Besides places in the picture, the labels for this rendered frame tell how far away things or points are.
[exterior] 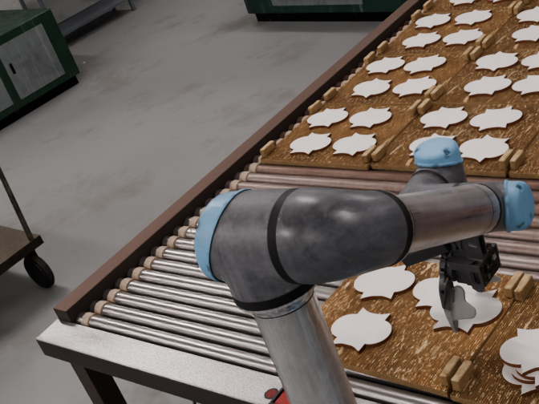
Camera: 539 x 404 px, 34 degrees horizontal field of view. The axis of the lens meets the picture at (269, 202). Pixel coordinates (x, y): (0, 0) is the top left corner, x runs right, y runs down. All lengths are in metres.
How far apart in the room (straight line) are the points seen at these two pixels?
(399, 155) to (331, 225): 1.52
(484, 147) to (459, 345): 0.77
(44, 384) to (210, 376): 2.08
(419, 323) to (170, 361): 0.59
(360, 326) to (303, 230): 0.91
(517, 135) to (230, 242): 1.50
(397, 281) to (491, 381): 0.39
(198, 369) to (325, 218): 1.07
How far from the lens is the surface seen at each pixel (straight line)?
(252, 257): 1.04
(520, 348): 1.69
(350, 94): 2.99
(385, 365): 1.79
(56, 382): 3.96
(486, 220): 1.26
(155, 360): 2.11
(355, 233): 1.00
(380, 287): 1.98
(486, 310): 1.65
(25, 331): 4.44
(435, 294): 1.92
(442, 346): 1.80
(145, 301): 2.33
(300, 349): 1.14
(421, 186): 1.40
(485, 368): 1.73
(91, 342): 2.29
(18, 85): 7.43
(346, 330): 1.89
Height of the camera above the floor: 2.08
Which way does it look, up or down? 27 degrees down
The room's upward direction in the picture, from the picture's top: 21 degrees counter-clockwise
